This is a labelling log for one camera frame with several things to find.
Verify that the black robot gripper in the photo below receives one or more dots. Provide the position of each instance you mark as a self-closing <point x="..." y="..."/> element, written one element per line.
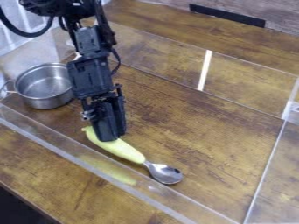
<point x="100" y="96"/>

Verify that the green handled metal spoon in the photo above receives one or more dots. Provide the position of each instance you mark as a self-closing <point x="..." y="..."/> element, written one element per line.
<point x="161" y="172"/>

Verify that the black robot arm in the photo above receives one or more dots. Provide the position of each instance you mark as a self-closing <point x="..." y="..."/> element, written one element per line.
<point x="83" y="20"/>

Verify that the small steel pot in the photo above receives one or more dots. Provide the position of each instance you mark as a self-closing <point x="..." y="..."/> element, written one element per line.
<point x="43" y="85"/>

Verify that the white mushroom toy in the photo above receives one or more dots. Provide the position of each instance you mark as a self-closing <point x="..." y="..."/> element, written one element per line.
<point x="76" y="55"/>

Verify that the black strip on table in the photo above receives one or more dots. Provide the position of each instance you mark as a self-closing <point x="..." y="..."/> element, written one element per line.
<point x="247" y="20"/>

